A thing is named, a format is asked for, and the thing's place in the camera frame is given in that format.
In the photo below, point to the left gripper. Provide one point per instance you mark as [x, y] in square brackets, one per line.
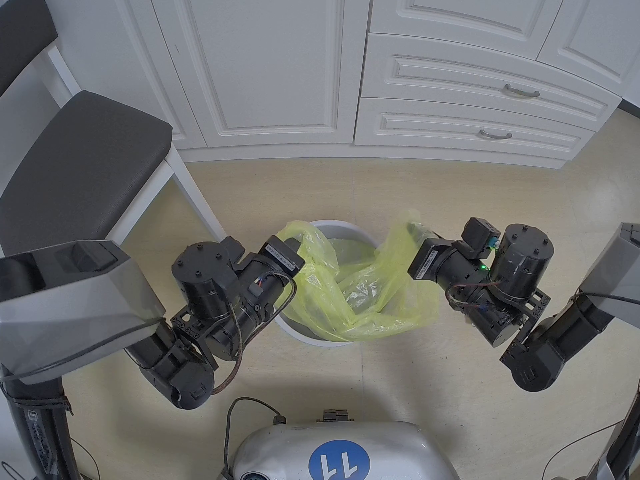
[265, 283]

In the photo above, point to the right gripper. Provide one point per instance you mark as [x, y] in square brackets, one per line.
[450, 268]

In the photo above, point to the yellow plastic bag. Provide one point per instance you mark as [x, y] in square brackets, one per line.
[360, 288]

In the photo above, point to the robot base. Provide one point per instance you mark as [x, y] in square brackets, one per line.
[280, 448]

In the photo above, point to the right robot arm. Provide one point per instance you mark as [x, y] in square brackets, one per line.
[525, 258]

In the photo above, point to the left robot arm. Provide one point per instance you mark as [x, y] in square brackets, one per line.
[75, 308]

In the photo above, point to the white trash bin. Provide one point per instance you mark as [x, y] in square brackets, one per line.
[300, 334]

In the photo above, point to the white chair grey cushions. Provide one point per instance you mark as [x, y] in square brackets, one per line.
[90, 158]

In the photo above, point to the white wardrobe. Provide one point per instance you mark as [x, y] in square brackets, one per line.
[280, 58]

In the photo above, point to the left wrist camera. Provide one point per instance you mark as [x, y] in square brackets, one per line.
[232, 250]

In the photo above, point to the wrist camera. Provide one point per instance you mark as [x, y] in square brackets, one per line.
[480, 233]
[232, 250]

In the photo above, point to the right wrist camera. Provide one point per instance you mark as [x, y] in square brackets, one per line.
[480, 233]

